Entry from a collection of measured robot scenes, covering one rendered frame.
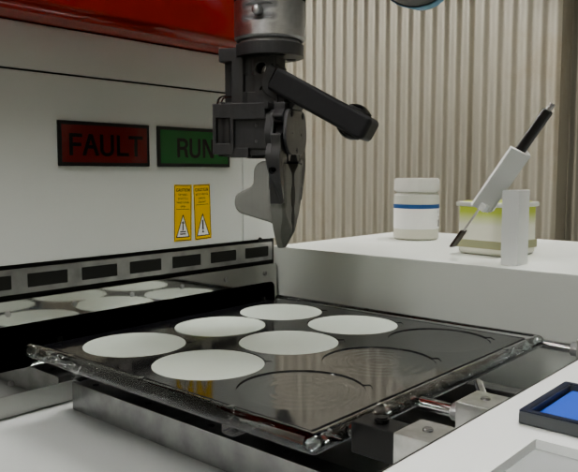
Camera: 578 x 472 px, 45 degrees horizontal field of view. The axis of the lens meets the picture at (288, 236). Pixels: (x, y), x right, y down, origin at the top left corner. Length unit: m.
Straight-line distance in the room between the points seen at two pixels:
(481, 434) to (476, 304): 0.52
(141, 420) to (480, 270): 0.40
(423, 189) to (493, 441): 0.80
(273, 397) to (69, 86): 0.41
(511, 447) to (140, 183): 0.61
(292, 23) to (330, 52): 2.53
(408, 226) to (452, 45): 2.00
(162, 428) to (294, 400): 0.17
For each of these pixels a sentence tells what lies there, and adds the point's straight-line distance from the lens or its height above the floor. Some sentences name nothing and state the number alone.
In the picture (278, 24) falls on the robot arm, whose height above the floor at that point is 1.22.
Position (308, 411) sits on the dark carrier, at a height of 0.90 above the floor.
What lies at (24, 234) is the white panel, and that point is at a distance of 0.76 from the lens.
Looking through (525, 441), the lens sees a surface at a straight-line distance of 0.31.
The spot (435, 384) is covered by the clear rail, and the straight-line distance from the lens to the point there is 0.58.
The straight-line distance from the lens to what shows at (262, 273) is 0.97.
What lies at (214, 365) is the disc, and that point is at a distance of 0.63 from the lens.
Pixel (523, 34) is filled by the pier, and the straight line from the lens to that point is 2.76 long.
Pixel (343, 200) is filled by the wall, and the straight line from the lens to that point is 3.18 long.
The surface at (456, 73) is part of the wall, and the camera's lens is 3.00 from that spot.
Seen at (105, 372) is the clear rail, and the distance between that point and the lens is 0.62.
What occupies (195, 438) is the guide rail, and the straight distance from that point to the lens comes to 0.64.
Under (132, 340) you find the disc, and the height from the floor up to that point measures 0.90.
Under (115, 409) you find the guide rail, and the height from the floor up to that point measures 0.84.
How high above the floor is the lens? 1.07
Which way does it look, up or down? 5 degrees down
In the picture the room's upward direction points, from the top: straight up
